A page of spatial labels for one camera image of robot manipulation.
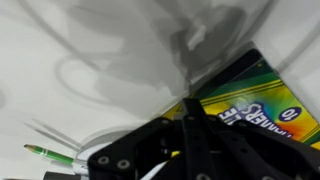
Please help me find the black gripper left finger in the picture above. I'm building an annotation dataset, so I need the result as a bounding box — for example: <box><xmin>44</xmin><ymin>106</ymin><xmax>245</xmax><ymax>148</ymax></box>
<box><xmin>87</xmin><ymin>98</ymin><xmax>198</xmax><ymax>180</ymax></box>

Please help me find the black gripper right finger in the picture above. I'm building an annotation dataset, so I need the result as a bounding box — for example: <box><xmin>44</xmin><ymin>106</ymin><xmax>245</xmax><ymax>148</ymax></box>
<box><xmin>194</xmin><ymin>98</ymin><xmax>320</xmax><ymax>180</ymax></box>

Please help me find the yellow Crayola marker box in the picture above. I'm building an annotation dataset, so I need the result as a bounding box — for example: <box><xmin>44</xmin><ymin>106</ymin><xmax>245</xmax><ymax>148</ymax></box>
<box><xmin>163</xmin><ymin>48</ymin><xmax>320</xmax><ymax>151</ymax></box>

